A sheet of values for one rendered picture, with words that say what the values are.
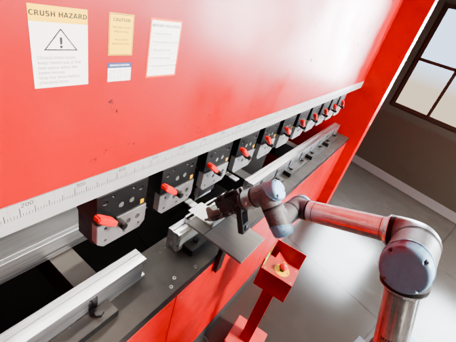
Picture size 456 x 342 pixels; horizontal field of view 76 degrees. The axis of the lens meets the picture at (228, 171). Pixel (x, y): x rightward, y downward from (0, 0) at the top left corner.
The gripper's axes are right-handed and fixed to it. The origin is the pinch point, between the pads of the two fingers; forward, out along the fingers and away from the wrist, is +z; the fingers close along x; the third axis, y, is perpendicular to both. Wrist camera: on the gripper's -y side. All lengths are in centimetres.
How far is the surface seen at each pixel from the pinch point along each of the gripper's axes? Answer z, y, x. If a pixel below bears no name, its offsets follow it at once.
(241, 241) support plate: -9.8, -12.6, 1.1
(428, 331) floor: -10, -168, -138
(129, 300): 9.8, -8.8, 40.5
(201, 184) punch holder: -14.0, 14.7, 10.4
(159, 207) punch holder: -14.0, 14.7, 30.4
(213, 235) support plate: -3.7, -5.4, 7.2
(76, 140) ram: -36, 34, 55
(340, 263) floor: 38, -111, -150
